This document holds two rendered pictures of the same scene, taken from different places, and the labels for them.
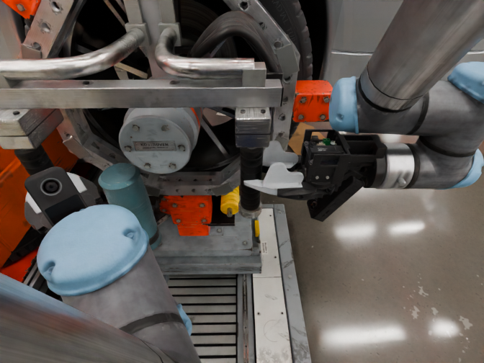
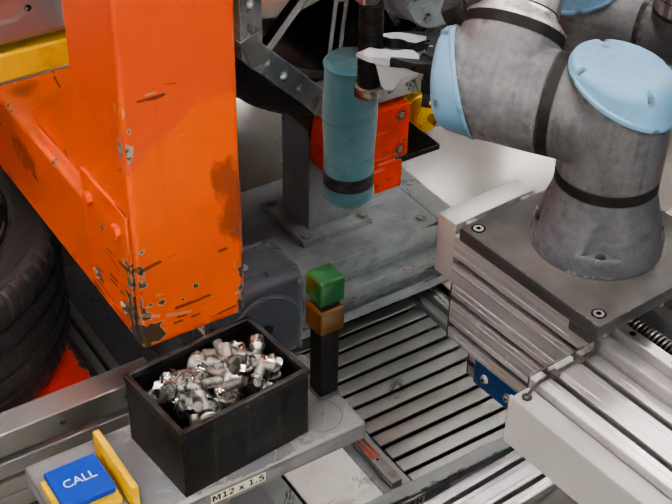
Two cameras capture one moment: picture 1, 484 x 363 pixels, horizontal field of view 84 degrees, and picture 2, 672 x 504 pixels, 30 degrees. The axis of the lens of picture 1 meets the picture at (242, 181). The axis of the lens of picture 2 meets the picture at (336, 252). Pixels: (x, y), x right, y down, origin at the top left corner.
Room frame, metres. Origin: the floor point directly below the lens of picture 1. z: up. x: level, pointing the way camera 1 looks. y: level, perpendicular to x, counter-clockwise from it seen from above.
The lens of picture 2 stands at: (-1.00, 1.24, 1.67)
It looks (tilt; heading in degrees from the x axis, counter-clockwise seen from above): 37 degrees down; 327
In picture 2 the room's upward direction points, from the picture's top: 1 degrees clockwise
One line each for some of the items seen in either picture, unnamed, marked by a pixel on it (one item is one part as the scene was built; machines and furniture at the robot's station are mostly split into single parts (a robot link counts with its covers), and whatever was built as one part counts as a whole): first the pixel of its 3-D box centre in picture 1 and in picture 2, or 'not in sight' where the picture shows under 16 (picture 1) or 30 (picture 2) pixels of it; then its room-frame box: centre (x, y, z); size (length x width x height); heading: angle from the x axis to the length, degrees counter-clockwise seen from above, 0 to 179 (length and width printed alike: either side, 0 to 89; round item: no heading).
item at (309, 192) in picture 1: (302, 186); not in sight; (0.31, -0.10, 0.83); 0.09 x 0.05 x 0.02; 99
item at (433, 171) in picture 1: (433, 164); not in sight; (0.34, -0.31, 0.86); 0.11 x 0.08 x 0.09; 91
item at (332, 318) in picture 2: not in sight; (324, 314); (0.10, 0.55, 0.59); 0.04 x 0.04 x 0.04; 1
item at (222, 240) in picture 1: (202, 204); (316, 174); (0.74, 0.16, 0.32); 0.40 x 0.30 x 0.28; 91
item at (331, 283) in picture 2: not in sight; (325, 285); (0.10, 0.55, 0.64); 0.04 x 0.04 x 0.04; 1
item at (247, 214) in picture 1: (251, 178); not in sight; (0.34, -0.02, 0.83); 0.04 x 0.04 x 0.16
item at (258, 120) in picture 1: (251, 117); not in sight; (0.37, -0.01, 0.93); 0.09 x 0.05 x 0.05; 1
